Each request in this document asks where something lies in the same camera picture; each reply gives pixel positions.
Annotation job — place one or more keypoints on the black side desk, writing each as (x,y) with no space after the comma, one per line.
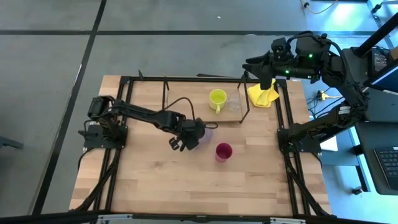
(367,140)

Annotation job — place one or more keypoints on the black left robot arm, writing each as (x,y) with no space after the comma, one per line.
(140,115)

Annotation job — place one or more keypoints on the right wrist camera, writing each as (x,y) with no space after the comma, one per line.
(279,48)

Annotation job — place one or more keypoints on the screen with blue edge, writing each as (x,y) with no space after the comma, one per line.
(385,79)

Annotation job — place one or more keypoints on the magenta tall plastic cup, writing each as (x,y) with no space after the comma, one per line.
(224,152)

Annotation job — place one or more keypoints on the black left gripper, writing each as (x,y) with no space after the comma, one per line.
(192,132)

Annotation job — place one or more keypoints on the black camera rig bar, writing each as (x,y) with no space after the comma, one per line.
(46,217)

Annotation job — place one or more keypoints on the black caster wheel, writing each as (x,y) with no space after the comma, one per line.
(357,190)

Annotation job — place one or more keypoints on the yellow power plug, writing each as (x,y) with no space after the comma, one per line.
(325,95)

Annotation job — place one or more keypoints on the black table frame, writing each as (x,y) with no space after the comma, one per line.
(146,78)

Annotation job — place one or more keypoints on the lilac ribbed mug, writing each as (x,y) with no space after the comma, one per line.
(209,135)

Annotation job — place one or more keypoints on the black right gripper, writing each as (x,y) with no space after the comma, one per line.
(283,70)

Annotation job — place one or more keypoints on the black slanted pole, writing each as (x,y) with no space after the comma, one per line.
(377,35)

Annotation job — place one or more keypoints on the black power adapter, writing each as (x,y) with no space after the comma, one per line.
(380,62)

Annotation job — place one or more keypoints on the yellow cloth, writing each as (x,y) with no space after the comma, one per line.
(264,96)

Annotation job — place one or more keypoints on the grey floor bracket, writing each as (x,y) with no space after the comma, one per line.
(9,142)

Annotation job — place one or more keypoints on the small clear glass cup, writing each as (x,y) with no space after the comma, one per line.
(234,102)

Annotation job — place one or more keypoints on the black keyboard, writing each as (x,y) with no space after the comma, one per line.
(388,168)

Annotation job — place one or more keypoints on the yellow mug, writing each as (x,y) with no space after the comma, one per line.
(217,99)

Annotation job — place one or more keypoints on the white paper sheet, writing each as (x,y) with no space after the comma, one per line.
(329,144)

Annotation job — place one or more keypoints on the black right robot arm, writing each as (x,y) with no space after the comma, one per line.
(345,74)

